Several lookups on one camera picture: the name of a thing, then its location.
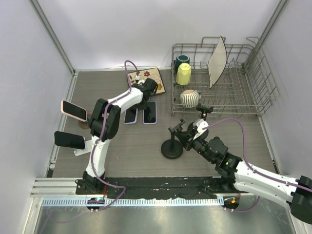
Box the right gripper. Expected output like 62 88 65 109
176 128 215 163

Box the floral square plate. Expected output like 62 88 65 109
128 68 166 95

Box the black phone stand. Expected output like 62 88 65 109
161 119 185 159
196 103 214 129

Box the lavender case phone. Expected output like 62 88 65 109
143 101 157 125

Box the white phone stand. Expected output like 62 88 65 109
124 108 138 125
74 136 93 156

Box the metal dish rack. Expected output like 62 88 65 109
171 37 280 117

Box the pink case phone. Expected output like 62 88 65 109
60 100 87 122

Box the black phone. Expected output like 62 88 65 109
54 131 79 148

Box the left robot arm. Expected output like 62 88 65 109
76 78 157 195

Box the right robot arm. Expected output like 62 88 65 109
172 119 312 224

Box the wooden base phone stand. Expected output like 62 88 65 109
78 114 91 129

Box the yellow faceted cup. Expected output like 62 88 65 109
176 63 192 85

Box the striped round mug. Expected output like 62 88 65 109
180 90 202 108

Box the dark green mug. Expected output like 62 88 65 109
174 54 190 73

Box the white curved plate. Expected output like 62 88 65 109
207 36 228 89

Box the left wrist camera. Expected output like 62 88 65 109
134 76 145 85

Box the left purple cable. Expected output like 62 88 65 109
90 59 142 212

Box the purple cable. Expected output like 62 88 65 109
203 117 312 213
90 59 142 212

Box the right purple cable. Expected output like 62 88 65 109
203 117 312 213

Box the black mounting base plate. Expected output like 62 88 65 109
75 176 238 200

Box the white cable duct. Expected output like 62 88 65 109
41 196 224 207

